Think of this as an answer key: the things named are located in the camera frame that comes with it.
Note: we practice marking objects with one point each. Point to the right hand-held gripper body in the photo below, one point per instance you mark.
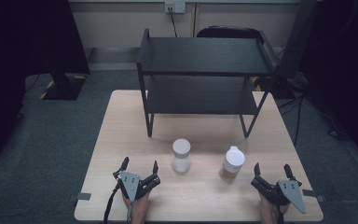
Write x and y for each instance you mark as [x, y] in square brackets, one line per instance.
[289, 191]

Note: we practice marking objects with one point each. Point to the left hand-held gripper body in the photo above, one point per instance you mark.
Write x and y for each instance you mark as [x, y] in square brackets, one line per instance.
[130, 183]

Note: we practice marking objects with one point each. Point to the brown powder jar white lid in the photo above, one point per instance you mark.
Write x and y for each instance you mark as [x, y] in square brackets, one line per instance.
[232, 163]

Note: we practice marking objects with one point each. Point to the black two-tier shelf rack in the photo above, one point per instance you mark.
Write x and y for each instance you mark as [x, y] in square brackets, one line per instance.
[203, 56]

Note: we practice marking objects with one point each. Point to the person's left hand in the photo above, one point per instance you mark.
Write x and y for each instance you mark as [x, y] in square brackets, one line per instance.
[141, 205]

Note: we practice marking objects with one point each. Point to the person's right hand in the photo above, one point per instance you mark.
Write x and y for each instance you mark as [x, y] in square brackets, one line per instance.
[265, 208]

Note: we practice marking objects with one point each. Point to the black stand base striped tape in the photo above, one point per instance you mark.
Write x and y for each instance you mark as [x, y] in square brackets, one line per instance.
[62, 88]

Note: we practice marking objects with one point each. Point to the dark curtain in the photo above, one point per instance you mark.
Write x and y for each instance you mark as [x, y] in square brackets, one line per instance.
[18, 62]
[345, 62]

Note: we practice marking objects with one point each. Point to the dark upright panel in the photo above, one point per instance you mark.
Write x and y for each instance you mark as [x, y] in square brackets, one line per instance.
[298, 40]

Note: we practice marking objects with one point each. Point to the grey table bracket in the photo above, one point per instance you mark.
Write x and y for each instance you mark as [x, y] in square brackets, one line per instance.
[82, 196]
[312, 193]

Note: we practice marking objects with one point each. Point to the white wall outlet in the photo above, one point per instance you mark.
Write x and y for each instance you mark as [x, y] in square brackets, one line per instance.
[174, 6]

